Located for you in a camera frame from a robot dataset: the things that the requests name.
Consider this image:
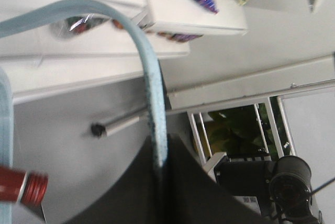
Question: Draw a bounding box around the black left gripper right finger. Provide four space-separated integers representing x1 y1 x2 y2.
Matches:
164 134 264 224

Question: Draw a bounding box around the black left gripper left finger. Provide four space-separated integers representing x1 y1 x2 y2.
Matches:
66 137 164 223

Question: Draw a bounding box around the red white coca-cola bottle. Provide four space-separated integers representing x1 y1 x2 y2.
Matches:
1 165 48 206

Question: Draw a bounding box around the light blue plastic basket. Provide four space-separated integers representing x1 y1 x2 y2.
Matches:
1 0 168 217

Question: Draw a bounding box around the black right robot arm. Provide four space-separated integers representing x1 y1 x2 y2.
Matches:
168 135 323 223

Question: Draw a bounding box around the green potted plant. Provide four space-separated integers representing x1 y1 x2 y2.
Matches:
205 103 278 161

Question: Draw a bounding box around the white wheeled whiteboard stand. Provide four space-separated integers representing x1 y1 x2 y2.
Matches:
90 51 335 164

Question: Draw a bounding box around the white metal shelving unit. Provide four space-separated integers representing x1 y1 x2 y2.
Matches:
1 0 248 104

